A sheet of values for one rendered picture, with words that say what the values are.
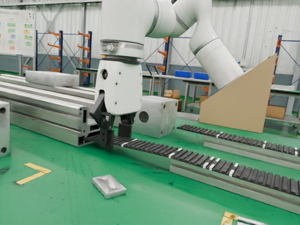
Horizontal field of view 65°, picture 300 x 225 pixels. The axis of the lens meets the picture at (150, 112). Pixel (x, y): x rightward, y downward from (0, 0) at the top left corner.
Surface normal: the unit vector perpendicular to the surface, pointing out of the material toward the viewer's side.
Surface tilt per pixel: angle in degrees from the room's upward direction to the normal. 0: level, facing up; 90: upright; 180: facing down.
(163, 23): 111
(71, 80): 90
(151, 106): 90
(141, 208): 0
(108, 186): 0
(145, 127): 90
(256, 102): 90
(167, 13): 80
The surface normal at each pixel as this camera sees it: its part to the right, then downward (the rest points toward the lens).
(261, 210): 0.09, -0.98
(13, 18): -0.11, 0.18
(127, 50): 0.36, 0.20
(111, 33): -0.39, 0.13
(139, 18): 0.70, 0.19
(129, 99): 0.86, 0.15
